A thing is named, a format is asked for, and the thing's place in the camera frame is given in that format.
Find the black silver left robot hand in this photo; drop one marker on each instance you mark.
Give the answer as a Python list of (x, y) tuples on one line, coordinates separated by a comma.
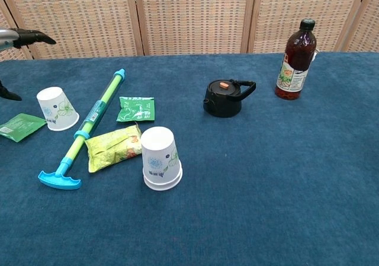
[(26, 38)]

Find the white floral paper cup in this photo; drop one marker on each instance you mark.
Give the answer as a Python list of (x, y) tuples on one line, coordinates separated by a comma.
[(163, 187), (57, 109), (158, 150)]

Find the woven folding screen panel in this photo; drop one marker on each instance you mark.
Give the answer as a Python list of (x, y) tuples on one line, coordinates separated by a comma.
[(7, 54), (195, 17), (365, 29), (80, 17), (281, 11)]

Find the dark green square sachet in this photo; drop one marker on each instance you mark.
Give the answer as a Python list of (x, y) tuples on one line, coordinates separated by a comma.
[(19, 126)]

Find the green blue toy water pump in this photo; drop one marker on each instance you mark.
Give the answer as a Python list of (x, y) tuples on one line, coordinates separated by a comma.
[(94, 112)]

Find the green white printed sachet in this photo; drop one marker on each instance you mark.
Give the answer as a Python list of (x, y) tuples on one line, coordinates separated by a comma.
[(136, 109)]

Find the yellow snack packet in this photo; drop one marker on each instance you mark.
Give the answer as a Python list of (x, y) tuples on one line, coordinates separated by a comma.
[(109, 150)]

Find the blue table cloth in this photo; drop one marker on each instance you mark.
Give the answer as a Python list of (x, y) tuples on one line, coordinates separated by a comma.
[(251, 174)]

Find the dark tea bottle with label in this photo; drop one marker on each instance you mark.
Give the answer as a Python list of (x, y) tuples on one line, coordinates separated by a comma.
[(296, 64)]

